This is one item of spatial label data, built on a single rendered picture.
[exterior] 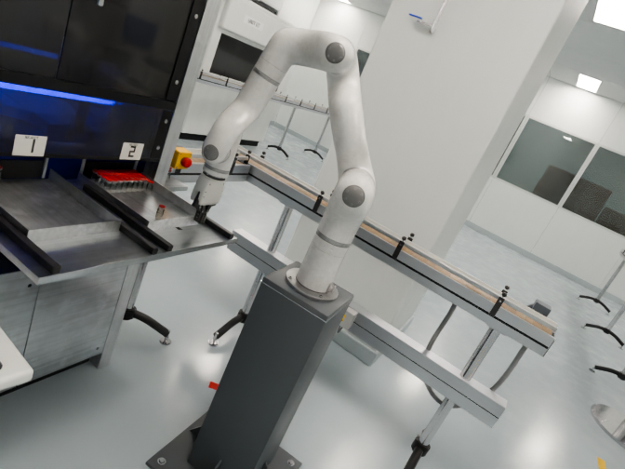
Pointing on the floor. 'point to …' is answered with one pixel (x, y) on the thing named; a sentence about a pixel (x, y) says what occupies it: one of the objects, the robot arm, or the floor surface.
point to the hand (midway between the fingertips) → (200, 216)
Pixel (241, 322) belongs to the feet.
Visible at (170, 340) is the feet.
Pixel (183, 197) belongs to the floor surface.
